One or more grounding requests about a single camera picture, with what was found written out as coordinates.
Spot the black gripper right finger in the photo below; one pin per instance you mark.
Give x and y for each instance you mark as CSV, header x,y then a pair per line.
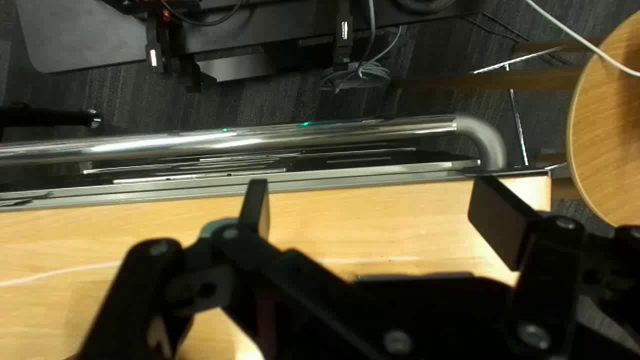
x,y
553,281

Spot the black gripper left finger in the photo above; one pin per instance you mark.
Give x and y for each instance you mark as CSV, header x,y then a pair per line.
x,y
200,301

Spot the round wooden stool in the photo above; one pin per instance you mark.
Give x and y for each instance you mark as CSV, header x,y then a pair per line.
x,y
611,133

